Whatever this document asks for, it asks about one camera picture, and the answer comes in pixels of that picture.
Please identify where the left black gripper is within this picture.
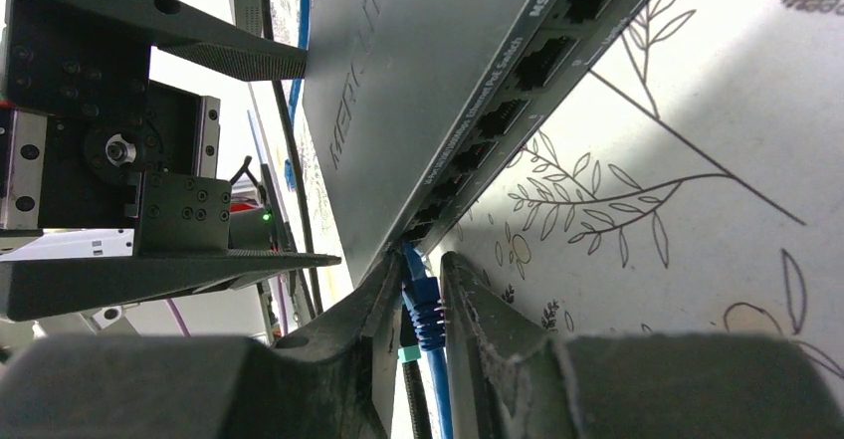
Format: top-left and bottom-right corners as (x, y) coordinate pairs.
(1, 0), (341, 323)

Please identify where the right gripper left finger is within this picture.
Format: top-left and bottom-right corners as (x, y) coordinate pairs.
(1, 253), (404, 438)

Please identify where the black network switch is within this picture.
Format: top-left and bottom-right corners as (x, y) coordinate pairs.
(302, 0), (650, 284)

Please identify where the floral patterned table mat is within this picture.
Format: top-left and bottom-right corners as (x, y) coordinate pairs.
(250, 0), (844, 439)

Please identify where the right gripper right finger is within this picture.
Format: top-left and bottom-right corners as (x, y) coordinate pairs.
(441, 252), (843, 438)

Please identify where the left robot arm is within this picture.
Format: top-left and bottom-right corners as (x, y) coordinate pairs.
(1, 0), (335, 334)

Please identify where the blue ethernet cable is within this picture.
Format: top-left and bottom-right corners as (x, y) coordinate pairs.
(398, 241), (456, 439)
(283, 0), (313, 190)

